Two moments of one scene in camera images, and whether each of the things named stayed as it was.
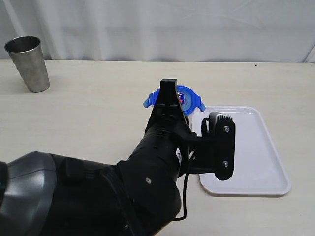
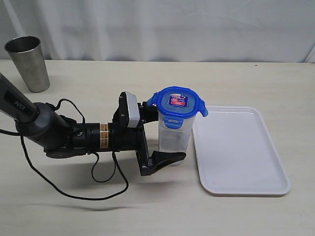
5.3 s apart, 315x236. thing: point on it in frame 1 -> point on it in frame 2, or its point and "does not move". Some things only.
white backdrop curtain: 267,31 does not move
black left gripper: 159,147 -> 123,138
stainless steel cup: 27,51 does not move
